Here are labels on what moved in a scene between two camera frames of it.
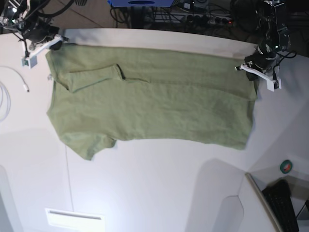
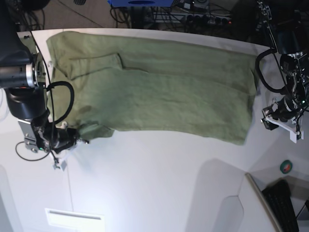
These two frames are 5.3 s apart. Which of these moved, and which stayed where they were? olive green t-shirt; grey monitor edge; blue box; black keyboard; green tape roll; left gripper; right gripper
Moved: olive green t-shirt; left gripper; right gripper
Stayed: blue box; black keyboard; grey monitor edge; green tape roll
